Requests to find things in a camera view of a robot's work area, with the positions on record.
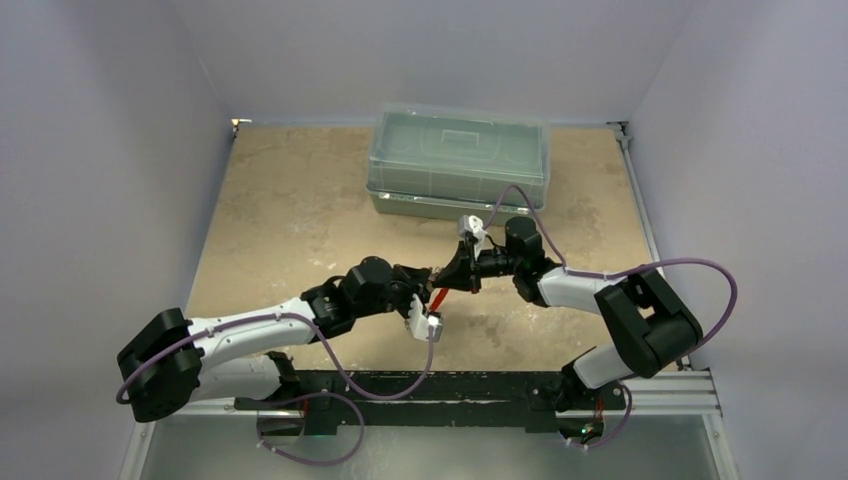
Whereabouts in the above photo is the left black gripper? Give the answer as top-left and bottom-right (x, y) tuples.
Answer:
(354, 264), (431, 323)

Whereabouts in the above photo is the red handled metal key tool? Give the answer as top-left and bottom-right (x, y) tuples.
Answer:
(428, 288), (450, 313)

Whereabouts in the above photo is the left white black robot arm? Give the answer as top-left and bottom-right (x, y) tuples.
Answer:
(115, 257), (443, 423)

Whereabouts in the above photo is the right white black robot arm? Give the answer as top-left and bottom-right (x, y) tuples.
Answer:
(430, 216), (703, 407)

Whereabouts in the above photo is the clear lidded grey storage box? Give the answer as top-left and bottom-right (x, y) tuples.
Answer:
(365, 103), (551, 224)

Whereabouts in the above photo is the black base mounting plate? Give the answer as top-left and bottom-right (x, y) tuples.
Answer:
(234, 370), (628, 438)

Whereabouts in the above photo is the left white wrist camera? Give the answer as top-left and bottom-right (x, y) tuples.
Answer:
(405, 294), (443, 342)

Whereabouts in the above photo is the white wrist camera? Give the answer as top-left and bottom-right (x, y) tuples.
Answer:
(457, 215), (487, 243)
(405, 294), (443, 342)

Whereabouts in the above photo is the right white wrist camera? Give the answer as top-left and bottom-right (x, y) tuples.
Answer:
(457, 215), (487, 243)

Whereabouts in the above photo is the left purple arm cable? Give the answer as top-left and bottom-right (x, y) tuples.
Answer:
(116, 313), (439, 407)

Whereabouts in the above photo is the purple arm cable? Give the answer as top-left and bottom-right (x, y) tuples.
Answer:
(116, 313), (439, 407)
(484, 185), (738, 362)

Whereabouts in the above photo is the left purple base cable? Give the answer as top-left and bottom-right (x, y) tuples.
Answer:
(255, 390), (368, 466)

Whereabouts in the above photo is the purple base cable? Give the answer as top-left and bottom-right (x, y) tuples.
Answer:
(255, 390), (368, 466)
(564, 387), (636, 452)

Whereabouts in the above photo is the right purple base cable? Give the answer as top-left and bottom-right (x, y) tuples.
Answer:
(564, 387), (636, 452)

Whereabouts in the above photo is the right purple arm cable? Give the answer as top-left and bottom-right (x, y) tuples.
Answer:
(484, 185), (738, 362)

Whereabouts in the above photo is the aluminium frame rail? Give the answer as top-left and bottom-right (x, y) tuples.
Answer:
(121, 122), (721, 479)

